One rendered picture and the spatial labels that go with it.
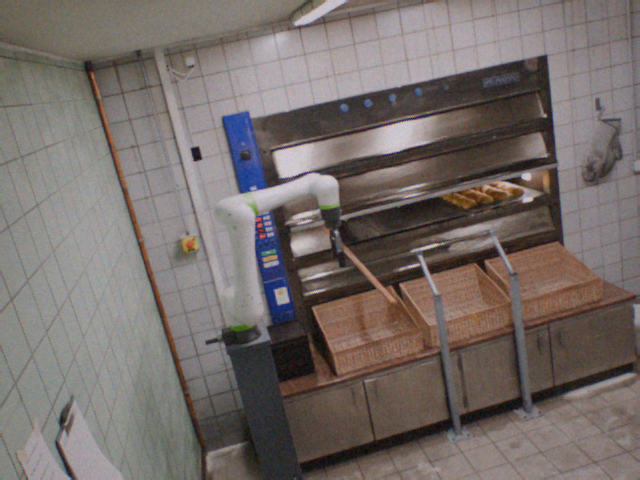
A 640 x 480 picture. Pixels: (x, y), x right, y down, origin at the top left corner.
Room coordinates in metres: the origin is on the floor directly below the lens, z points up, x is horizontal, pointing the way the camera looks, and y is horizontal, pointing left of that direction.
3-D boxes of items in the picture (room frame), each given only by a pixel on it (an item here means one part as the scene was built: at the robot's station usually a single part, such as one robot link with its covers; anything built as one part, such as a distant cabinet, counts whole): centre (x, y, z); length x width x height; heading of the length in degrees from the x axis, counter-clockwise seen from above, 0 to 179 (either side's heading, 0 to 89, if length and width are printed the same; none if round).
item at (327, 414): (3.48, -0.66, 0.29); 2.42 x 0.56 x 0.58; 98
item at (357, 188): (3.78, -0.73, 1.54); 1.79 x 0.11 x 0.19; 98
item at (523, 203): (3.80, -0.73, 1.16); 1.80 x 0.06 x 0.04; 98
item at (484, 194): (4.29, -1.25, 1.21); 0.61 x 0.48 x 0.06; 8
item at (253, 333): (2.57, 0.46, 1.23); 0.26 x 0.15 x 0.06; 99
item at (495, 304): (3.51, -0.79, 0.72); 0.56 x 0.49 x 0.28; 99
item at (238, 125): (4.55, 0.43, 1.07); 1.93 x 0.16 x 2.15; 8
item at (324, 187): (2.65, -0.09, 1.78); 0.13 x 0.11 x 0.14; 22
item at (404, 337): (3.43, -0.19, 0.72); 0.56 x 0.49 x 0.28; 99
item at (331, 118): (3.80, -0.73, 1.99); 1.80 x 0.08 x 0.21; 98
